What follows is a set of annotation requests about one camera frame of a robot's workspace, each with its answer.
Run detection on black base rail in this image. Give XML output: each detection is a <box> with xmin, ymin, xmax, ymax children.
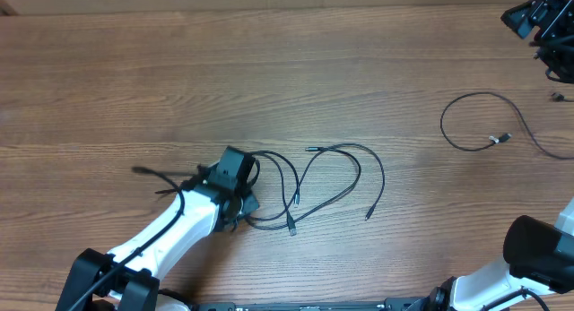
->
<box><xmin>156</xmin><ymin>296</ymin><xmax>449</xmax><ymax>311</ymax></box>

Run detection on black usb cable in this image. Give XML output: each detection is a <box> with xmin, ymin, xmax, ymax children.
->
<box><xmin>246</xmin><ymin>143</ymin><xmax>387</xmax><ymax>231</ymax></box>
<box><xmin>439</xmin><ymin>91</ymin><xmax>574</xmax><ymax>161</ymax></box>
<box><xmin>244</xmin><ymin>150</ymin><xmax>300</xmax><ymax>237</ymax></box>

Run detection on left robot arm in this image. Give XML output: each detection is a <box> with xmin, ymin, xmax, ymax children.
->
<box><xmin>57</xmin><ymin>146</ymin><xmax>259</xmax><ymax>310</ymax></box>

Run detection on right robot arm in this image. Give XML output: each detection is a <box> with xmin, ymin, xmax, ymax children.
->
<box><xmin>409</xmin><ymin>0</ymin><xmax>573</xmax><ymax>311</ymax></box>

